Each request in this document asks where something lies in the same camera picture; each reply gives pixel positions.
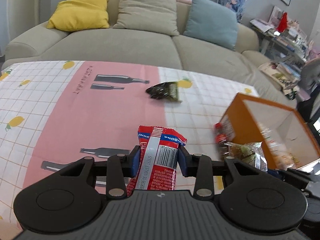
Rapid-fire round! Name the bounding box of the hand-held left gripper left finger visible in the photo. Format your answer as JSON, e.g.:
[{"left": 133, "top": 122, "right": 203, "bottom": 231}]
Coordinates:
[{"left": 58, "top": 145, "right": 141, "bottom": 197}]

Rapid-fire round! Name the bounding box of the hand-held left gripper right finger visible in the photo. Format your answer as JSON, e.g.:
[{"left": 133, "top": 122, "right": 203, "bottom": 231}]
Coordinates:
[{"left": 179, "top": 145, "right": 269, "bottom": 197}]

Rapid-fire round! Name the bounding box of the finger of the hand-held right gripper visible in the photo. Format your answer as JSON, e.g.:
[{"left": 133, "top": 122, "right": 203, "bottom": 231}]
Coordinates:
[{"left": 269, "top": 169, "right": 313, "bottom": 190}]

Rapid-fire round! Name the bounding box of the red striped snack packet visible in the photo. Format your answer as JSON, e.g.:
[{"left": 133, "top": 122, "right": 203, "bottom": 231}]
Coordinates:
[{"left": 125, "top": 125, "right": 188, "bottom": 197}]

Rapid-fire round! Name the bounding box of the green brown snack packet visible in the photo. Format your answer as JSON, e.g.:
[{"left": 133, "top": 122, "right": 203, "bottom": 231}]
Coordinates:
[{"left": 226, "top": 142, "right": 268, "bottom": 172}]

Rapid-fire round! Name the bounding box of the orange cardboard box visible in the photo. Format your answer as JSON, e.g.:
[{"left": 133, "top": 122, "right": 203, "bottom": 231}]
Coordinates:
[{"left": 220, "top": 92, "right": 320, "bottom": 170}]

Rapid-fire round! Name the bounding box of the dark bottle red label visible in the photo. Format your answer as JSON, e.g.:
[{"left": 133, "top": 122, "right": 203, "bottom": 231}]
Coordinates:
[{"left": 215, "top": 133, "right": 232, "bottom": 162}]

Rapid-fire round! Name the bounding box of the red dark snack packet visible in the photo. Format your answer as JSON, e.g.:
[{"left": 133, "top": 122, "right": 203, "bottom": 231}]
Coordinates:
[{"left": 214, "top": 122, "right": 226, "bottom": 135}]

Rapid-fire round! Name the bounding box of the pink white printed tablecloth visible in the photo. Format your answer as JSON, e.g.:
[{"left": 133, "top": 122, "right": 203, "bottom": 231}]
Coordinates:
[{"left": 0, "top": 60, "right": 260, "bottom": 230}]

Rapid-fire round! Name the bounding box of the dark green snack packet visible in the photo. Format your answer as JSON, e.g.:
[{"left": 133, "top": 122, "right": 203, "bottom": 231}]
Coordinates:
[{"left": 146, "top": 81, "right": 183, "bottom": 103}]

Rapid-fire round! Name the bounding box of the pile of magazines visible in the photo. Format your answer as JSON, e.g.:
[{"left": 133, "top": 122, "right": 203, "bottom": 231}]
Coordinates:
[{"left": 259, "top": 61, "right": 302, "bottom": 92}]

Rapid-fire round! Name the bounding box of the grey fan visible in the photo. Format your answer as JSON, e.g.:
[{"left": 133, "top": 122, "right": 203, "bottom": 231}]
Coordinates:
[{"left": 301, "top": 57, "right": 320, "bottom": 93}]

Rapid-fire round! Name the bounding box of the beige sofa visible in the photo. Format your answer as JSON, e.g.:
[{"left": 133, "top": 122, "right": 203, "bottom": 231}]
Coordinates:
[{"left": 5, "top": 0, "right": 298, "bottom": 105}]

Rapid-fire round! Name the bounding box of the cluttered side table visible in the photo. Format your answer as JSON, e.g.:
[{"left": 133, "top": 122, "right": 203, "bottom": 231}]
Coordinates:
[{"left": 250, "top": 5, "right": 315, "bottom": 63}]

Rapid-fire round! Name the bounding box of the blue pillow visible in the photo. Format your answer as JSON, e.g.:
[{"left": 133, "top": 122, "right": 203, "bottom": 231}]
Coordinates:
[{"left": 183, "top": 0, "right": 239, "bottom": 50}]

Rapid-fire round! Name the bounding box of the beige pillow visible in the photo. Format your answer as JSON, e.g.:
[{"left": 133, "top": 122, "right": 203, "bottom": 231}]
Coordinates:
[{"left": 113, "top": 0, "right": 180, "bottom": 36}]

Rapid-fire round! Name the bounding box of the red pennant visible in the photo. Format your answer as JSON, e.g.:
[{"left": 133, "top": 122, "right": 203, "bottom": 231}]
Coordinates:
[{"left": 277, "top": 12, "right": 288, "bottom": 33}]

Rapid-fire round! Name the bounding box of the yellow pillow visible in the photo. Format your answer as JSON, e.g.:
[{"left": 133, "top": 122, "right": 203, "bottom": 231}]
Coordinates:
[{"left": 46, "top": 0, "right": 110, "bottom": 32}]

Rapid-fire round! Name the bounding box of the printed figure pillow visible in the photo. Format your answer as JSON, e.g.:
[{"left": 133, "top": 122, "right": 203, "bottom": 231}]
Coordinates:
[{"left": 218, "top": 0, "right": 248, "bottom": 23}]

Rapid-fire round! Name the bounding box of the white door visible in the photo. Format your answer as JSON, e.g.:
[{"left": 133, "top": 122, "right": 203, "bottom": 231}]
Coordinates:
[{"left": 7, "top": 0, "right": 41, "bottom": 30}]

